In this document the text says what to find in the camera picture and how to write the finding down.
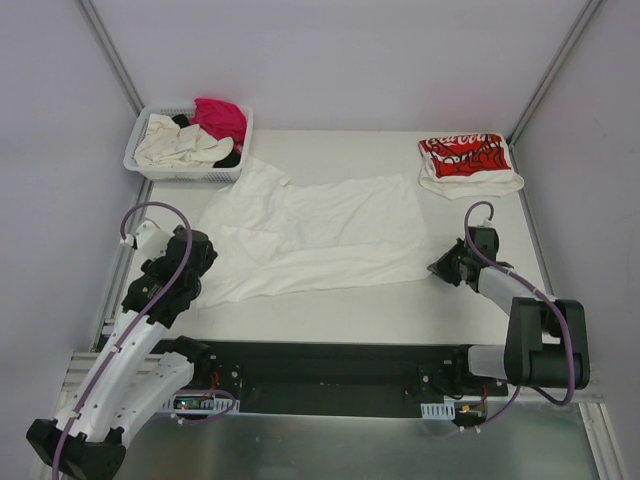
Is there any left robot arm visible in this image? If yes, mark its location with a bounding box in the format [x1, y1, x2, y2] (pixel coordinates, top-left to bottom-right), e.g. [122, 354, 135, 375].
[26, 221, 217, 479]

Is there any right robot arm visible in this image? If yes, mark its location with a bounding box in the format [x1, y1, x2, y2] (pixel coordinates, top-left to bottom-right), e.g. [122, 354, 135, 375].
[428, 227, 590, 395]

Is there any pink garment in basket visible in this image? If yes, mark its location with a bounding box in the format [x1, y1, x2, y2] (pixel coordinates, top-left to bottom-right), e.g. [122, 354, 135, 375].
[190, 98, 248, 152]

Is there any aluminium frame post right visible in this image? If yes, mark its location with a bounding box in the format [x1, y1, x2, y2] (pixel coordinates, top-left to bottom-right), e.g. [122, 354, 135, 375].
[507, 0, 606, 148]

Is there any white cable duct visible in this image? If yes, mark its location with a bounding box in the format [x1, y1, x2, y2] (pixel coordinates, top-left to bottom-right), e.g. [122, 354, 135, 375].
[420, 402, 456, 421]
[158, 393, 240, 415]

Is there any aluminium frame post left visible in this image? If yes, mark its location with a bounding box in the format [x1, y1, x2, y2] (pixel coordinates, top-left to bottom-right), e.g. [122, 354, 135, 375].
[75, 0, 144, 115]

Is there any left white cable duct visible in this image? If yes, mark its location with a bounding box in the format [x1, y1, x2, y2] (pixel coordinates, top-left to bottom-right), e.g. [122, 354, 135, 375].
[158, 393, 240, 415]

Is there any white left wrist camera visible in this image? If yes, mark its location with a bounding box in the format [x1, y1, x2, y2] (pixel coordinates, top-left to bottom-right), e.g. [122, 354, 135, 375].
[120, 219, 171, 260]

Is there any black garment in basket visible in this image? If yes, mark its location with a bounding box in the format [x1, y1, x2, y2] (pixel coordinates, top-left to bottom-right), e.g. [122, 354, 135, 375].
[172, 114, 241, 168]

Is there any folded Coca-Cola print t-shirt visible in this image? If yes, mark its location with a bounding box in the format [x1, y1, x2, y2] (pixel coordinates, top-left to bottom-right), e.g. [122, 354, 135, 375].
[418, 133, 524, 200]

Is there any aluminium extrusion rail left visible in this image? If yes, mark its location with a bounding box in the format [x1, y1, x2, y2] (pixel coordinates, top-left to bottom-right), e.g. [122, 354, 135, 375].
[62, 352, 99, 392]

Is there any white plastic laundry basket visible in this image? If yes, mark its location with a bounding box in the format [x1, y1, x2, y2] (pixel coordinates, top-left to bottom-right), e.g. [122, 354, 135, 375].
[123, 101, 254, 182]

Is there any plain white t-shirt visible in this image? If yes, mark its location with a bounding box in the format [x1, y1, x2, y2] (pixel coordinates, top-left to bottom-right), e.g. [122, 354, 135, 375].
[197, 159, 432, 309]

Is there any aluminium frame post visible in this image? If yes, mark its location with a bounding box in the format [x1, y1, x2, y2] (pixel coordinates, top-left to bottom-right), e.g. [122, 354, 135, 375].
[75, 0, 144, 115]
[507, 0, 606, 148]

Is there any aluminium extrusion rail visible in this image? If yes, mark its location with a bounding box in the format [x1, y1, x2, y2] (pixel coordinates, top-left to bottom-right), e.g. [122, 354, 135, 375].
[62, 352, 99, 392]
[518, 382, 605, 403]

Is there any aluminium extrusion rail right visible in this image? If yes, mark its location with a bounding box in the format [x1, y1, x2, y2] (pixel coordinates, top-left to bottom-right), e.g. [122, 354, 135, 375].
[518, 382, 605, 403]

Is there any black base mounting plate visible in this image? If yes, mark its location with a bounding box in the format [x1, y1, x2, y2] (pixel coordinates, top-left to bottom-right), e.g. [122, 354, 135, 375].
[207, 341, 508, 418]

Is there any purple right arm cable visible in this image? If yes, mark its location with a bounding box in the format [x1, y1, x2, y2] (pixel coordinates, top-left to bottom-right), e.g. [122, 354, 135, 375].
[463, 200, 584, 441]

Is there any cream shirt in basket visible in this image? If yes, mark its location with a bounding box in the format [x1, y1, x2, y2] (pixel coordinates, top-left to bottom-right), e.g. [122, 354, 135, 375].
[133, 113, 234, 169]

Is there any right white cable duct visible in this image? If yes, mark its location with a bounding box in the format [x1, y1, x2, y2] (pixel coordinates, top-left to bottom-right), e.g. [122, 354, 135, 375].
[420, 402, 456, 421]

